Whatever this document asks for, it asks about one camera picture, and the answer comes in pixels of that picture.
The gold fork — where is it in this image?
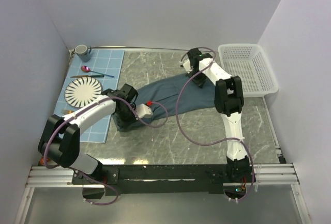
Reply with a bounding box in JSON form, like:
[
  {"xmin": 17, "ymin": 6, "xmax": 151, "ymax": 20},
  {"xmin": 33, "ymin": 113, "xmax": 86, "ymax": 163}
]
[{"xmin": 61, "ymin": 109, "xmax": 73, "ymax": 115}]

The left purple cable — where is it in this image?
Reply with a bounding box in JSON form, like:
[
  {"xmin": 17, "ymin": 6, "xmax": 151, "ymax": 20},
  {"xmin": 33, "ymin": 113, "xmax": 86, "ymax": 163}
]
[{"xmin": 42, "ymin": 96, "xmax": 170, "ymax": 206}]

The white perforated plastic basket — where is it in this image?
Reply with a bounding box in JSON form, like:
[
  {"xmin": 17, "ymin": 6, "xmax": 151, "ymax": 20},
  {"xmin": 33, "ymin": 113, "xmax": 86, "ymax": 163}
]
[{"xmin": 218, "ymin": 43, "xmax": 279, "ymax": 97}]

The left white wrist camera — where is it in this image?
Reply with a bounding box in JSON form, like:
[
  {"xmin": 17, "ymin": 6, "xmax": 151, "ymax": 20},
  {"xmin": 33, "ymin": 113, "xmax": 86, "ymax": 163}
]
[{"xmin": 136, "ymin": 104, "xmax": 153, "ymax": 118}]

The iridescent purple spoon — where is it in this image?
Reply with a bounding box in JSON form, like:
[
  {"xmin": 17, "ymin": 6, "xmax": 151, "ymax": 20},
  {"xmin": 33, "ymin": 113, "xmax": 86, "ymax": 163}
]
[{"xmin": 81, "ymin": 65, "xmax": 115, "ymax": 78}]

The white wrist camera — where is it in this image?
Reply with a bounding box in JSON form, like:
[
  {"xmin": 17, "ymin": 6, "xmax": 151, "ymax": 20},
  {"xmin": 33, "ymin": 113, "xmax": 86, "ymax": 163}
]
[
  {"xmin": 180, "ymin": 59, "xmax": 192, "ymax": 74},
  {"xmin": 136, "ymin": 104, "xmax": 153, "ymax": 118}
]

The aluminium frame rail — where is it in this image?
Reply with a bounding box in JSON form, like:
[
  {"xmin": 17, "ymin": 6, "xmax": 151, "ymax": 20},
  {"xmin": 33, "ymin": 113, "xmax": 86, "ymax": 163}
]
[{"xmin": 25, "ymin": 164, "xmax": 299, "ymax": 188}]

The blue checked placemat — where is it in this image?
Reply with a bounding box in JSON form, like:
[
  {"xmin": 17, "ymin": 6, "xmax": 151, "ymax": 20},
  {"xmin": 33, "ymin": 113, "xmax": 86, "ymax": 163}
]
[{"xmin": 54, "ymin": 49, "xmax": 124, "ymax": 143}]

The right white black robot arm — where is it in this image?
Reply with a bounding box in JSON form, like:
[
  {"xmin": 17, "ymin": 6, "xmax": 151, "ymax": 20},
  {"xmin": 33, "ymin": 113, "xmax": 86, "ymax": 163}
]
[{"xmin": 180, "ymin": 48, "xmax": 250, "ymax": 182}]

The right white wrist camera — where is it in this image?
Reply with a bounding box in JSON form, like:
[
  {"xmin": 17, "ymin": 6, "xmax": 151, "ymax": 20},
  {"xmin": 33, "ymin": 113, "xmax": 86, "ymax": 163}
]
[{"xmin": 180, "ymin": 59, "xmax": 192, "ymax": 74}]

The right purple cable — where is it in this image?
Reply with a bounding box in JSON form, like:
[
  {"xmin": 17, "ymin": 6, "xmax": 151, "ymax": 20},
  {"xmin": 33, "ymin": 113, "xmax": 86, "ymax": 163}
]
[{"xmin": 175, "ymin": 47, "xmax": 259, "ymax": 202}]

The grey mug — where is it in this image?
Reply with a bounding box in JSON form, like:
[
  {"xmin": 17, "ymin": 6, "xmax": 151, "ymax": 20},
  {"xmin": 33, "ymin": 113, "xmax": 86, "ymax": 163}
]
[{"xmin": 74, "ymin": 44, "xmax": 92, "ymax": 63}]

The purple cable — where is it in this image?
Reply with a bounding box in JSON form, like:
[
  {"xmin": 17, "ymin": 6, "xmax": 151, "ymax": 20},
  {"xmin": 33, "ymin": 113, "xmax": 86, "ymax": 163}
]
[
  {"xmin": 42, "ymin": 96, "xmax": 170, "ymax": 206},
  {"xmin": 175, "ymin": 47, "xmax": 259, "ymax": 202}
]

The blue-grey t-shirt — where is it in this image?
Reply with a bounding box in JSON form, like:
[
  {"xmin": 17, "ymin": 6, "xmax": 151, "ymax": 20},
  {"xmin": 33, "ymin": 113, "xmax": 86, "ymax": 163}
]
[{"xmin": 134, "ymin": 74, "xmax": 215, "ymax": 124}]

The white blue striped plate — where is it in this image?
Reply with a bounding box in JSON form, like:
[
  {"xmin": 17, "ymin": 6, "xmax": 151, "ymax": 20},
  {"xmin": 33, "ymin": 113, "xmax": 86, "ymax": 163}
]
[{"xmin": 64, "ymin": 77, "xmax": 102, "ymax": 108}]

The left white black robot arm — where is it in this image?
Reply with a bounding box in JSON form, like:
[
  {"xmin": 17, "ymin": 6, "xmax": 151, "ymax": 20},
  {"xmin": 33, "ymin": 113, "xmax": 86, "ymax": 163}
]
[{"xmin": 37, "ymin": 84, "xmax": 138, "ymax": 184}]

